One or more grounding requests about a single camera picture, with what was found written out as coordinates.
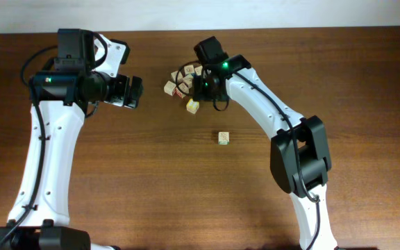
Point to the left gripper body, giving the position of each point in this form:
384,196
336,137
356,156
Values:
118,87

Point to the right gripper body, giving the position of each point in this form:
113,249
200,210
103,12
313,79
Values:
203,91

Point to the yellow letter wooden block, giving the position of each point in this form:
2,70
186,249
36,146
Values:
192,106

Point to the teal sided picture block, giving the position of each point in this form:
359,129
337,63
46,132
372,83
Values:
223,137

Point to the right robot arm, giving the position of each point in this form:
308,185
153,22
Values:
299,151

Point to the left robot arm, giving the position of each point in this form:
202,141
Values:
64,93

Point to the top right green sided block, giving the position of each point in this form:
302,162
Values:
198,70

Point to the center picture wooden block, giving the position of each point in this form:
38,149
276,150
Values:
188,80

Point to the top blue sided block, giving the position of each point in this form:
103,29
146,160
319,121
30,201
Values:
189,70

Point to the upper left picture block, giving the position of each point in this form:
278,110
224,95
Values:
177,77

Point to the red edged picture block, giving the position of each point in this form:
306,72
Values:
182,90

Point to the leftmost plain wooden block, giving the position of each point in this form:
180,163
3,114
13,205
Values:
170,88

